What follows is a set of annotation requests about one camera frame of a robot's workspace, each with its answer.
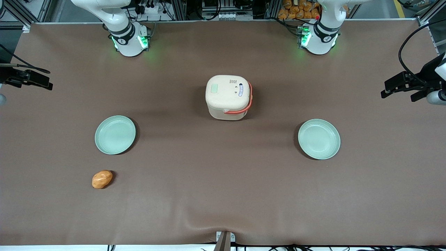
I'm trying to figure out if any grey metal table clamp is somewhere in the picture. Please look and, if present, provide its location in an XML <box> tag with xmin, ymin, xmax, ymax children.
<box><xmin>213</xmin><ymin>231</ymin><xmax>236</xmax><ymax>251</ymax></box>

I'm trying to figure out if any pale green round plate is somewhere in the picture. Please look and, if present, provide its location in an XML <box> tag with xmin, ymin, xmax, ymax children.
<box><xmin>94</xmin><ymin>115</ymin><xmax>136</xmax><ymax>155</ymax></box>
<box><xmin>298</xmin><ymin>119</ymin><xmax>341</xmax><ymax>160</ymax></box>

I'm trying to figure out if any white terminal strip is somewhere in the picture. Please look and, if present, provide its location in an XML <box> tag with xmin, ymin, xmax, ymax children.
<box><xmin>219</xmin><ymin>13</ymin><xmax>253</xmax><ymax>20</ymax></box>

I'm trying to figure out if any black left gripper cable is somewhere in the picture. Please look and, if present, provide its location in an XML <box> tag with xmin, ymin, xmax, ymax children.
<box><xmin>398</xmin><ymin>19</ymin><xmax>446</xmax><ymax>88</ymax></box>

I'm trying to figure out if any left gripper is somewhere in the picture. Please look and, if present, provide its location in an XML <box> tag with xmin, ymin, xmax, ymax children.
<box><xmin>381</xmin><ymin>52</ymin><xmax>446</xmax><ymax>102</ymax></box>

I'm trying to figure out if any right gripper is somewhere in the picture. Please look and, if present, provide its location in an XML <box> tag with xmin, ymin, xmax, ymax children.
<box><xmin>0</xmin><ymin>65</ymin><xmax>53</xmax><ymax>90</ymax></box>

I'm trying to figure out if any beige rice cooker orange handle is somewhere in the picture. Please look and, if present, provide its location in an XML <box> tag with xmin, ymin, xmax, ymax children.
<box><xmin>205</xmin><ymin>75</ymin><xmax>253</xmax><ymax>121</ymax></box>

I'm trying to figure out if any orange-brown bread roll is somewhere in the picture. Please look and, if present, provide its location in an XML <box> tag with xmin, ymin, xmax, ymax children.
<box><xmin>92</xmin><ymin>170</ymin><xmax>114</xmax><ymax>189</ymax></box>

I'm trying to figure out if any bag of orange snacks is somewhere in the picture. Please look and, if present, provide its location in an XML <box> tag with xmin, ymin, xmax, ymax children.
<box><xmin>278</xmin><ymin>0</ymin><xmax>321</xmax><ymax>20</ymax></box>

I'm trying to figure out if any white power strip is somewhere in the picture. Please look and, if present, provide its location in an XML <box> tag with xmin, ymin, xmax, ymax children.
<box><xmin>139</xmin><ymin>3</ymin><xmax>161</xmax><ymax>14</ymax></box>

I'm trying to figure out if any aluminium frame strut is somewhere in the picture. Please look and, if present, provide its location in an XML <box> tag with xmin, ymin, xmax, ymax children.
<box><xmin>0</xmin><ymin>0</ymin><xmax>49</xmax><ymax>28</ymax></box>
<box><xmin>416</xmin><ymin>0</ymin><xmax>446</xmax><ymax>26</ymax></box>

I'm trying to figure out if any brown table cover mat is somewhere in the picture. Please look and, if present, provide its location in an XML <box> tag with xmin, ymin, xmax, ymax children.
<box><xmin>0</xmin><ymin>19</ymin><xmax>446</xmax><ymax>246</ymax></box>

